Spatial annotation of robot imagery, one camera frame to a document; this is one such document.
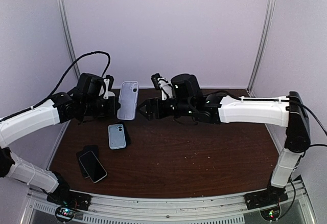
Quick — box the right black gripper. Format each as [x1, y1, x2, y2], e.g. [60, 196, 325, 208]
[137, 96, 194, 120]

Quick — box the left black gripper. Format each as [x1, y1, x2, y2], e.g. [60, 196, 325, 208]
[82, 96, 120, 116]

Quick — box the lavender phone case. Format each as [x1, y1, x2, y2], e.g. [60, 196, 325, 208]
[117, 81, 139, 121]

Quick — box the silver edged black smartphone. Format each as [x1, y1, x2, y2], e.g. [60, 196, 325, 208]
[78, 151, 107, 183]

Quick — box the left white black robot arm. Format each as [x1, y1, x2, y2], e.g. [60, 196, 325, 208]
[1, 73, 121, 206]

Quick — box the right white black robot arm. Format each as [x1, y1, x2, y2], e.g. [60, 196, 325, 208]
[137, 73, 311, 205]

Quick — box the black smartphone under blue case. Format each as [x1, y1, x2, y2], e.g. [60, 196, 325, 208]
[117, 122, 131, 146]

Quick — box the light blue phone case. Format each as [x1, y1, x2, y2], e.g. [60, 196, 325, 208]
[108, 123, 127, 150]

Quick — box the black smartphone under stack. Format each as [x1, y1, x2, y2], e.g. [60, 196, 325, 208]
[76, 144, 99, 179]

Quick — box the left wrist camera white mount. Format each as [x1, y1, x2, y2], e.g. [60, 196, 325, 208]
[99, 75, 115, 100]

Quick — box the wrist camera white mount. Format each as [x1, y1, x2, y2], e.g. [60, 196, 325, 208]
[99, 75, 115, 100]
[151, 73, 173, 100]

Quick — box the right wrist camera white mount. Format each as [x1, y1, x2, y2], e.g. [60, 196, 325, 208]
[151, 73, 173, 100]

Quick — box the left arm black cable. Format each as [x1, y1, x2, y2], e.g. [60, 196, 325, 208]
[0, 51, 111, 119]

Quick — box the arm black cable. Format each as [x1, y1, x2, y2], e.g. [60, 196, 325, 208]
[0, 51, 111, 119]
[288, 98, 327, 209]

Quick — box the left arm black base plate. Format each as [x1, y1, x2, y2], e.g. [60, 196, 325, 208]
[45, 191, 91, 211]

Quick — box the aluminium front rail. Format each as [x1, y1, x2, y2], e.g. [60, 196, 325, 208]
[21, 175, 315, 224]

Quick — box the left aluminium corner post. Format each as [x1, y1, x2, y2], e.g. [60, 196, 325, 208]
[57, 0, 76, 63]

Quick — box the aluminium corner post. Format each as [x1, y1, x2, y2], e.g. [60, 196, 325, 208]
[247, 0, 276, 96]
[57, 0, 76, 63]

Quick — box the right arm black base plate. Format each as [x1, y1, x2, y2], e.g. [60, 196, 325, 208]
[244, 188, 288, 210]

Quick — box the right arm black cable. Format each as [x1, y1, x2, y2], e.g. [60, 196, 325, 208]
[288, 98, 327, 209]

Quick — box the right aluminium corner post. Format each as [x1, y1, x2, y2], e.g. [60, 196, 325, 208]
[247, 0, 276, 96]

